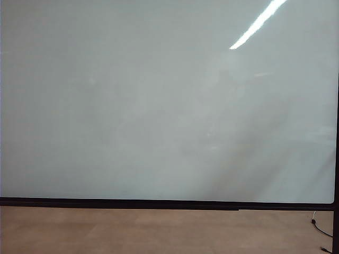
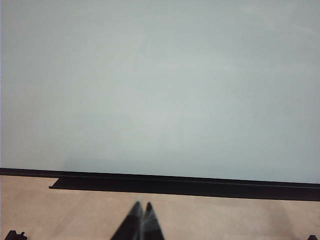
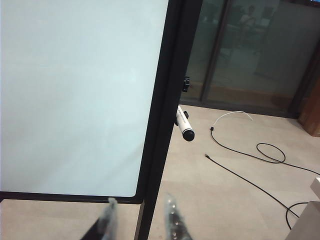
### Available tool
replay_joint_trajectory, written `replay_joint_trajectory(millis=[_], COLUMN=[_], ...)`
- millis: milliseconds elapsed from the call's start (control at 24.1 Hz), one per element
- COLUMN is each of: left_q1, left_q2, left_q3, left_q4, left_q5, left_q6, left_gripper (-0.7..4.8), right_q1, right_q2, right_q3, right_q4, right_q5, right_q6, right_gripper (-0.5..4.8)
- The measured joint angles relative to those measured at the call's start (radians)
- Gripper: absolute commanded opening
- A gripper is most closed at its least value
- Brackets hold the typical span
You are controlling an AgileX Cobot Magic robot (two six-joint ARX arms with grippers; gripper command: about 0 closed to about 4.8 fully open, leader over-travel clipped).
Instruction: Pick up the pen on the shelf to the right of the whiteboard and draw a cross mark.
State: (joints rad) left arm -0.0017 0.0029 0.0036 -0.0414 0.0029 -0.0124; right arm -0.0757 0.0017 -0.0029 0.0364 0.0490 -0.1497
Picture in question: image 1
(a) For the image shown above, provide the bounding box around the black framed whiteboard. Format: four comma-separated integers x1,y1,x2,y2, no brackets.
0,0,339,254

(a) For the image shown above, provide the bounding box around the black floor cable white end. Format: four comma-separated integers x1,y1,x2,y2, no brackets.
311,210,334,238

